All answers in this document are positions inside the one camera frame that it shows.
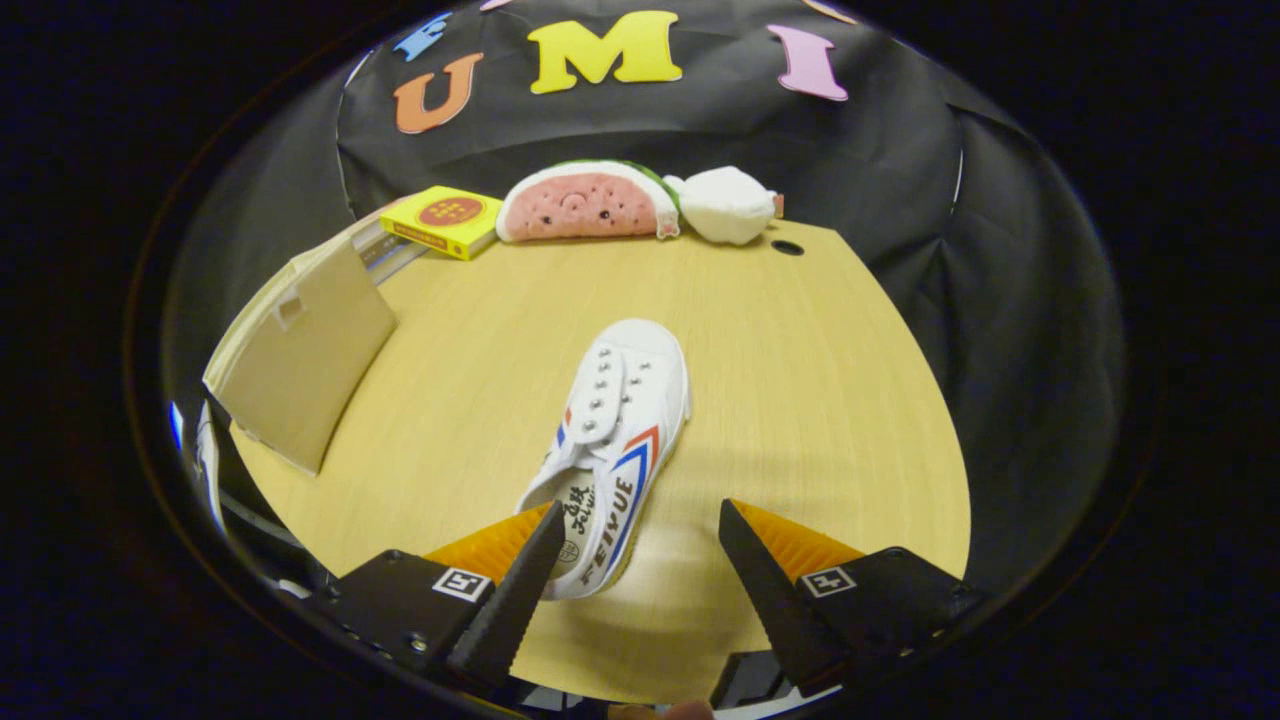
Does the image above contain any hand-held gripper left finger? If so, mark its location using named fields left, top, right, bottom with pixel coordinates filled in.
left=305, top=501, right=568, bottom=693

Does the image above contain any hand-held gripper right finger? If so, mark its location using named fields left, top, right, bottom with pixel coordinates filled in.
left=718, top=498, right=987, bottom=699

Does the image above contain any white canvas shoe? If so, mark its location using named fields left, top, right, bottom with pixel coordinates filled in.
left=514, top=319, right=692, bottom=602

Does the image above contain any beige storage box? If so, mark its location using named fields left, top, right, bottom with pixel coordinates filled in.
left=202, top=235, right=399, bottom=477

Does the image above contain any blue book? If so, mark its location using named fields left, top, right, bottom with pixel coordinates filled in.
left=368, top=240, right=433, bottom=288

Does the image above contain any grey book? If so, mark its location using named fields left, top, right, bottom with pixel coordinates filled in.
left=350, top=205, right=416, bottom=271

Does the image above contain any yellow book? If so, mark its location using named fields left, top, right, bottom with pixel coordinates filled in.
left=379, top=186, right=504, bottom=262

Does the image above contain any white round plush toy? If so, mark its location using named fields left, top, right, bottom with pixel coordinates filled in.
left=663, top=166, right=785, bottom=247

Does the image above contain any watermelon slice plush toy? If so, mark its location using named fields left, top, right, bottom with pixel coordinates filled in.
left=495, top=160, right=682, bottom=244

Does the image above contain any black backdrop cloth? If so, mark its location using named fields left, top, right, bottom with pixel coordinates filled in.
left=165, top=0, right=1126, bottom=601

